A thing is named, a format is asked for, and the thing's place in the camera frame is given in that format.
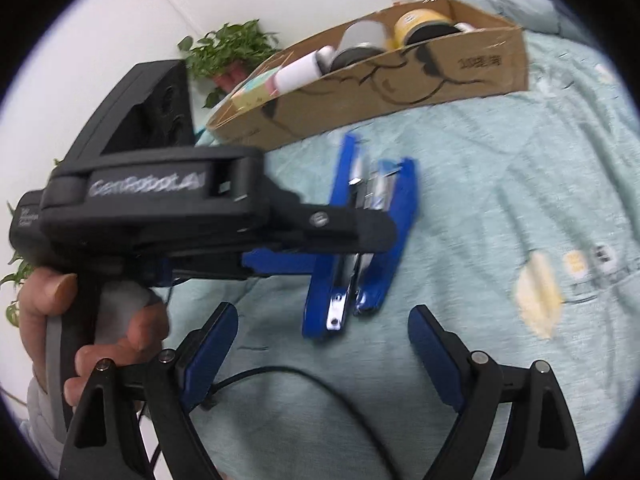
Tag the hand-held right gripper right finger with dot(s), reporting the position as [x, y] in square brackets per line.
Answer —
[435, 355]

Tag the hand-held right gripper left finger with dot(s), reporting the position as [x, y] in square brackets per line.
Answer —
[210, 350]

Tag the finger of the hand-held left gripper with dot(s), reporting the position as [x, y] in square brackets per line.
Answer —
[350, 232]
[280, 262]

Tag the blue stapler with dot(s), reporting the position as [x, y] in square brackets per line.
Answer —
[390, 200]

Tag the white spray bottle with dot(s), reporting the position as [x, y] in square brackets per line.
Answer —
[300, 72]

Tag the pastel puzzle cube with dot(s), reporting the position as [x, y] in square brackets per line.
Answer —
[252, 90]

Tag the brown cardboard box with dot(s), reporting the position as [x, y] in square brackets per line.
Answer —
[450, 70]

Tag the silver metal can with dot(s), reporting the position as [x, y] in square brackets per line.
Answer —
[360, 35]

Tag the black jar with yellow label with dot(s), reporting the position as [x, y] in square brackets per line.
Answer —
[420, 22]

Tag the person's left hand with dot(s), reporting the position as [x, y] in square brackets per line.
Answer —
[37, 310]

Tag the large-leaf green plant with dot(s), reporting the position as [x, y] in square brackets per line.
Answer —
[17, 272]

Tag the green potted plant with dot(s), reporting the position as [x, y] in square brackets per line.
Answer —
[230, 45]

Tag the white wall conduit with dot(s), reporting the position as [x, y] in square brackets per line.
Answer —
[175, 2]

